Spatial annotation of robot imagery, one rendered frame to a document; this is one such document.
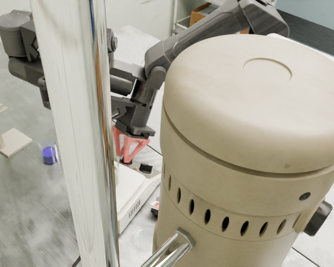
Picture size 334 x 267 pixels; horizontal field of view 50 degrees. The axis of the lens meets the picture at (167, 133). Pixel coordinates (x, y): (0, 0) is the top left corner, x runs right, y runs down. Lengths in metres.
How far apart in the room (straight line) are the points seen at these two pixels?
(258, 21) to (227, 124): 0.62
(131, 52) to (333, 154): 1.30
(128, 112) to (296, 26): 3.04
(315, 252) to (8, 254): 0.66
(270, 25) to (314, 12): 2.88
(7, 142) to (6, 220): 0.25
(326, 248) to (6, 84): 1.06
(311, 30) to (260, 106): 3.54
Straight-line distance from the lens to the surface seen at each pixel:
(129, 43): 1.50
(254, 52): 0.20
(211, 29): 0.77
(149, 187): 0.85
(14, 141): 1.07
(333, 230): 0.96
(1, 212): 0.92
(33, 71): 0.69
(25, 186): 0.96
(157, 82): 0.79
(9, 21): 0.71
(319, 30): 3.67
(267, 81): 0.18
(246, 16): 0.75
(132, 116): 0.82
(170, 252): 0.21
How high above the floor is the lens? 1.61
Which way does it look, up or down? 42 degrees down
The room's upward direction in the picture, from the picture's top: 5 degrees clockwise
